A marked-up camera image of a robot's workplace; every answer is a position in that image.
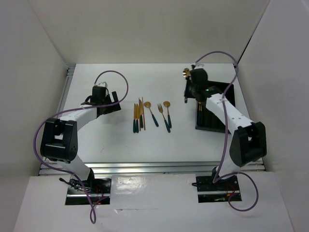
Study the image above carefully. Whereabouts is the gold spoon green handle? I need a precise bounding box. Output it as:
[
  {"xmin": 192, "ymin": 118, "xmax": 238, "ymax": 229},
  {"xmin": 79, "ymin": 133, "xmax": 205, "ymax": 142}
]
[
  {"xmin": 163, "ymin": 101, "xmax": 172, "ymax": 128},
  {"xmin": 144, "ymin": 101, "xmax": 159, "ymax": 127},
  {"xmin": 183, "ymin": 68, "xmax": 190, "ymax": 103}
]

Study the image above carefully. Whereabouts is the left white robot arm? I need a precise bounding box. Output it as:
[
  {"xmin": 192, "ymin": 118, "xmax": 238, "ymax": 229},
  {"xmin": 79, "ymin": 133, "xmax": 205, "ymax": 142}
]
[{"xmin": 40, "ymin": 86, "xmax": 121, "ymax": 193}]

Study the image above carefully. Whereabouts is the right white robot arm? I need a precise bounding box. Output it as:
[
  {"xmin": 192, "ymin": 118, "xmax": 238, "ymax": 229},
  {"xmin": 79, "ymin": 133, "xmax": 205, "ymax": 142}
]
[{"xmin": 183, "ymin": 68, "xmax": 267, "ymax": 189}]

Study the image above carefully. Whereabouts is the gold chopstick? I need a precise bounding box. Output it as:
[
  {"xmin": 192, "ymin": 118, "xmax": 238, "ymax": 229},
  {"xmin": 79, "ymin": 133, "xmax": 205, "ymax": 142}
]
[{"xmin": 142, "ymin": 97, "xmax": 146, "ymax": 130}]

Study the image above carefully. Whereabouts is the black cutlery tray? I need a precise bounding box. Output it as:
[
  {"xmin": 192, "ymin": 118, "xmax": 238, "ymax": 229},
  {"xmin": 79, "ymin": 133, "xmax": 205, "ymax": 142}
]
[{"xmin": 195, "ymin": 81, "xmax": 236, "ymax": 133}]

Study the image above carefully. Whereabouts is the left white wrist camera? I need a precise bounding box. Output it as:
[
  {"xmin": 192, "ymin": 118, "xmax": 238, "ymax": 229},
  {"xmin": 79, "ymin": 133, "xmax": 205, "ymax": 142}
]
[{"xmin": 96, "ymin": 82, "xmax": 108, "ymax": 88}]

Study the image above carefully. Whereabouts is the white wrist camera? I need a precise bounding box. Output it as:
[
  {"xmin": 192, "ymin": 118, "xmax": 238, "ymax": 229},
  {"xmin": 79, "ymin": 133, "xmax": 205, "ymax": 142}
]
[
  {"xmin": 96, "ymin": 82, "xmax": 108, "ymax": 88},
  {"xmin": 191, "ymin": 63, "xmax": 204, "ymax": 70}
]

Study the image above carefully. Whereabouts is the gold knife green handle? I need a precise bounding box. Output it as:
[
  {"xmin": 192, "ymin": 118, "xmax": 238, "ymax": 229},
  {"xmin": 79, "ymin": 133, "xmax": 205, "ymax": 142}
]
[
  {"xmin": 135, "ymin": 104, "xmax": 140, "ymax": 133},
  {"xmin": 139, "ymin": 98, "xmax": 144, "ymax": 130},
  {"xmin": 133, "ymin": 104, "xmax": 138, "ymax": 133}
]

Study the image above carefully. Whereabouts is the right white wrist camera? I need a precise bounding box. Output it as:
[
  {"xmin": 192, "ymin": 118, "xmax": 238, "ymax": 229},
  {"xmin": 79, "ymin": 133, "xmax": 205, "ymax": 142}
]
[{"xmin": 191, "ymin": 63, "xmax": 204, "ymax": 70}]

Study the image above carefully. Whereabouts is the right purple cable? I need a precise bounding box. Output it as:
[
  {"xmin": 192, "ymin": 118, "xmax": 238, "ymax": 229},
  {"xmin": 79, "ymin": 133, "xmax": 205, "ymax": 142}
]
[{"xmin": 195, "ymin": 51, "xmax": 259, "ymax": 212}]

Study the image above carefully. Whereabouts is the purple cable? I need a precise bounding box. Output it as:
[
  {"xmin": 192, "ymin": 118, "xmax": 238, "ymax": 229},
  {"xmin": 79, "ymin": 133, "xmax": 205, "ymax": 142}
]
[
  {"xmin": 33, "ymin": 70, "xmax": 130, "ymax": 224},
  {"xmin": 195, "ymin": 51, "xmax": 259, "ymax": 212}
]

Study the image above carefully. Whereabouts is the aluminium frame rail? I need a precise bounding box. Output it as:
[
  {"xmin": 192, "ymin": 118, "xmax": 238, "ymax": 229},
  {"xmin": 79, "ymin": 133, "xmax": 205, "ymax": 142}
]
[{"xmin": 38, "ymin": 63, "xmax": 266, "ymax": 176}]

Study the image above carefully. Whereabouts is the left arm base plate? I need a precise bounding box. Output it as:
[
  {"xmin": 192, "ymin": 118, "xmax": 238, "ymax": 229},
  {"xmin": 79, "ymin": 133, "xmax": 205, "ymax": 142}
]
[{"xmin": 59, "ymin": 178, "xmax": 112, "ymax": 205}]

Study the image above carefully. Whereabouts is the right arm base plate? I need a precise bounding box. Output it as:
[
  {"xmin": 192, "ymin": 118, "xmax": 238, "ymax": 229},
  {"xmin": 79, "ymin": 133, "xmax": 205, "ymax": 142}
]
[{"xmin": 191, "ymin": 176, "xmax": 242, "ymax": 203}]

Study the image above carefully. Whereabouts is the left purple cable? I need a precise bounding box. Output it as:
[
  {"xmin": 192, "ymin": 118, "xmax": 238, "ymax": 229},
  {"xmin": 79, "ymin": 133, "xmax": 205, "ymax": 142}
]
[{"xmin": 33, "ymin": 70, "xmax": 130, "ymax": 224}]

